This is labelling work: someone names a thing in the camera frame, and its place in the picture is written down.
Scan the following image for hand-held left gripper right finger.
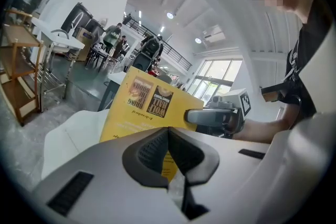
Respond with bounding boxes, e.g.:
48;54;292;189
169;126;271;224

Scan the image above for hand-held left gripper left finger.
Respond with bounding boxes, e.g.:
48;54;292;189
33;126;185;224

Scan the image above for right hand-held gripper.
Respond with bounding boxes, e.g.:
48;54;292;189
183;88;253;140

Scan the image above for tan cardboard envelope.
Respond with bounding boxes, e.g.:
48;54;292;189
99;65;205;184

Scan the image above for person's right forearm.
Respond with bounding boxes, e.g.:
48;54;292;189
233;112;292;144

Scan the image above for person's right hand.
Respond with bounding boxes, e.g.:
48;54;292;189
224;112;244;137

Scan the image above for large glass window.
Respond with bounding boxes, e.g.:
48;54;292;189
186;59;243;103

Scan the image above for black balcony railing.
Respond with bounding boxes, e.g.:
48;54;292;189
122;15;194;71

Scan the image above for black chest-mounted screen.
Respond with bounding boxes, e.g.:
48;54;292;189
260;83;286;103

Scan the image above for white ceiling air conditioner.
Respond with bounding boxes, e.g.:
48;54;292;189
201;25;226;45

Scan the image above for person's black t-shirt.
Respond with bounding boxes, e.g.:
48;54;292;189
283;0;336;128

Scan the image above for brown cardboard box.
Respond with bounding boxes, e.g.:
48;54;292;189
74;27;96;61

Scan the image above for small white table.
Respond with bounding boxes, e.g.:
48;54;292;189
30;17;87;54

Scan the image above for wooden shelf rack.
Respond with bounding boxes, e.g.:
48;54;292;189
0;9;45;127

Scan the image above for black cabinet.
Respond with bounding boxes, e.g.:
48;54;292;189
60;2;95;35

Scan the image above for grey black shoulder strap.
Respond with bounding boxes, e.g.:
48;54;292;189
283;39;304;84

